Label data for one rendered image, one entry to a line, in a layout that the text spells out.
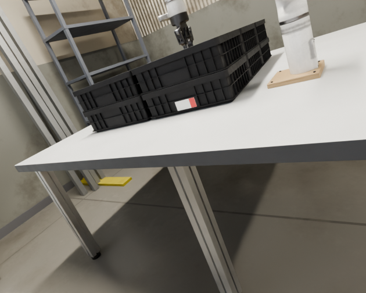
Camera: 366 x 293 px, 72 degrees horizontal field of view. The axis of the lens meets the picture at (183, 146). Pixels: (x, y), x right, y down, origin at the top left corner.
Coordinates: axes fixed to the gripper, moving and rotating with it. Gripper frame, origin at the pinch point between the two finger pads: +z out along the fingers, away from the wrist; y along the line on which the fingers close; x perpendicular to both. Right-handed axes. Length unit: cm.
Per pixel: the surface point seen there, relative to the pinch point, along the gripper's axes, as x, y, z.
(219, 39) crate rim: -18.5, -18.0, 0.0
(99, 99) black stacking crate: 44.7, -14.8, 6.5
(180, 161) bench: -11, -56, 25
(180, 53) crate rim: -4.0, -18.8, 0.1
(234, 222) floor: 4, -3, 92
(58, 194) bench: 83, -33, 45
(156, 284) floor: 34, -45, 92
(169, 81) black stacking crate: 4.9, -17.7, 8.2
